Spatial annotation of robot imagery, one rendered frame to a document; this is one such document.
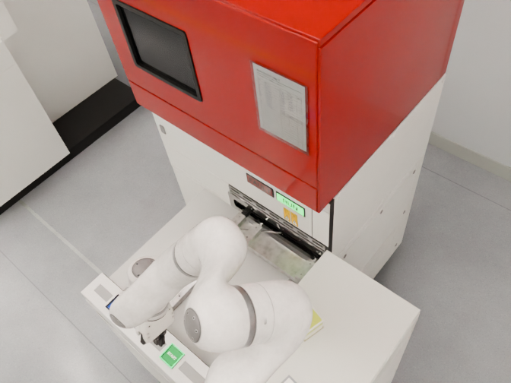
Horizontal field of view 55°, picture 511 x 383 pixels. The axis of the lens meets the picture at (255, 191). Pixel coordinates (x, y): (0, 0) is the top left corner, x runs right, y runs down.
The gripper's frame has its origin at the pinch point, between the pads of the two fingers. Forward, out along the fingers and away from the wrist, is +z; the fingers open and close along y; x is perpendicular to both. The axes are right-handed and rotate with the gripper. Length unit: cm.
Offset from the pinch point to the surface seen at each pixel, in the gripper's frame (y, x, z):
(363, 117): -64, 15, -48
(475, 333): -130, 67, 86
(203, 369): -6.4, 10.1, 14.2
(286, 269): -51, 6, 13
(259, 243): -53, -8, 13
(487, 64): -211, 8, -1
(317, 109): -42, 15, -62
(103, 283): -5.4, -36.3, 14.3
